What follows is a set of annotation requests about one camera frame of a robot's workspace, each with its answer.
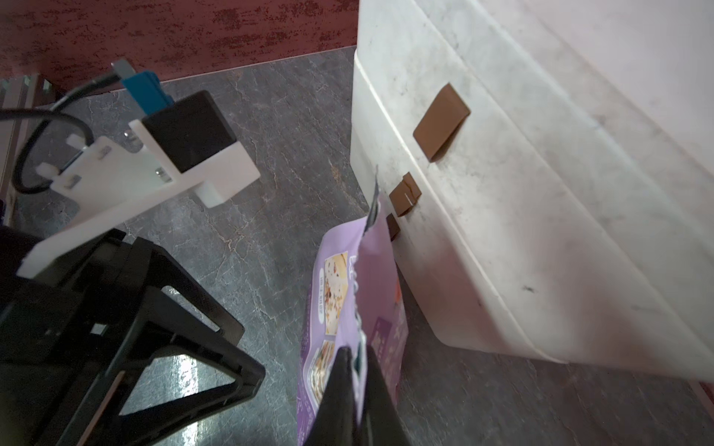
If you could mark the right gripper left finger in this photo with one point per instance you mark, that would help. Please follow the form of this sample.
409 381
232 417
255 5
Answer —
335 423

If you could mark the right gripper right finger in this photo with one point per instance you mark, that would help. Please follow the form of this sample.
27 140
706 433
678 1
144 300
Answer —
380 423

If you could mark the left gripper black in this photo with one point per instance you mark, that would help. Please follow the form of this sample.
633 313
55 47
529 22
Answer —
59 337

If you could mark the purple oats bag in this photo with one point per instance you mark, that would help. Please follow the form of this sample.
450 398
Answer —
355 301

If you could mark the white three-drawer storage box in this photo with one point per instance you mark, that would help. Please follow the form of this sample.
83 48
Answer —
550 166

